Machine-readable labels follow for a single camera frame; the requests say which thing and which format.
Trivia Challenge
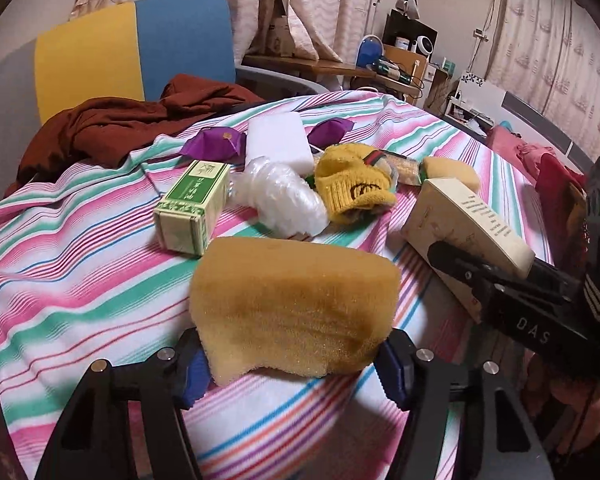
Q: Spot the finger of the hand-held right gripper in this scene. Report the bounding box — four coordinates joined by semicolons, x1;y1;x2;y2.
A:
527;257;583;292
427;241;511;303

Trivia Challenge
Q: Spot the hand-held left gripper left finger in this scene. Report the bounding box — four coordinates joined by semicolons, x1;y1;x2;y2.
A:
35;327;217;480

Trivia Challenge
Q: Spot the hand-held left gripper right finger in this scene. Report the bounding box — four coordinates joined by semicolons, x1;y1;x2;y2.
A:
375;328;556;480

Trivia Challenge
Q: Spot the beige cardboard box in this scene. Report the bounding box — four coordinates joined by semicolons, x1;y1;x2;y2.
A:
400;177;536;323

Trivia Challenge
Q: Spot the cracker packet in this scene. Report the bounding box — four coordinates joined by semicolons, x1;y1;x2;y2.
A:
387;152;426;187

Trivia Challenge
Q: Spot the large yellow sponge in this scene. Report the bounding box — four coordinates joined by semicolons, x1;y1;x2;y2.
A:
189;236;402;387

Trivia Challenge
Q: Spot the red cloth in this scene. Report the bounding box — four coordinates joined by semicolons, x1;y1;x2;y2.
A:
532;152;593;271

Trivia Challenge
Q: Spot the small yellow sponge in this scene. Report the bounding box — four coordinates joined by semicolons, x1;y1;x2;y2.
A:
422;156;481;193

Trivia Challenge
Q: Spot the yellow knit sock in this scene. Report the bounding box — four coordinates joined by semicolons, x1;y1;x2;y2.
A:
314;144;398;225

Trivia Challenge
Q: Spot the grey bed panel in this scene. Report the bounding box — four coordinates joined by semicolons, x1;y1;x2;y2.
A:
500;91;597;163

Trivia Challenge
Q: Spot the striped blanket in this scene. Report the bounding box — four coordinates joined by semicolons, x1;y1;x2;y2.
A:
0;87;556;480

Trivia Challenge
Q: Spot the white cabinet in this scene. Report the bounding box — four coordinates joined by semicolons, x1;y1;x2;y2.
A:
450;72;507;126

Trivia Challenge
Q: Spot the green tea box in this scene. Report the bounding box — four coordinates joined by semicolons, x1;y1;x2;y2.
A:
153;160;232;258

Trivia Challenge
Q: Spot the purple snack packet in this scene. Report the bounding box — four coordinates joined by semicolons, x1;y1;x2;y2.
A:
307;119;356;147
180;127;246;166

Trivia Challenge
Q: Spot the clear plastic bag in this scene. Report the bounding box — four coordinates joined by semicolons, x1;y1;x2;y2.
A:
230;156;331;238

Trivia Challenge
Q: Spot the wooden box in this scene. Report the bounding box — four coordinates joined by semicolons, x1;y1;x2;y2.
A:
382;45;428;86

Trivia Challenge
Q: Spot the white foam block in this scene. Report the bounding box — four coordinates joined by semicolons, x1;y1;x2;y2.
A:
245;111;315;173

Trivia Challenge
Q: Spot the blue fan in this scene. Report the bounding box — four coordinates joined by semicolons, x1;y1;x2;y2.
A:
356;35;382;70

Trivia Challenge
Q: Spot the brown cloth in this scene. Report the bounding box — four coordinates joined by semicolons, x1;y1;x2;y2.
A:
17;74;266;185

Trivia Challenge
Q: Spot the yellow and blue chair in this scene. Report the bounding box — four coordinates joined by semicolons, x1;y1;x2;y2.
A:
34;0;331;126

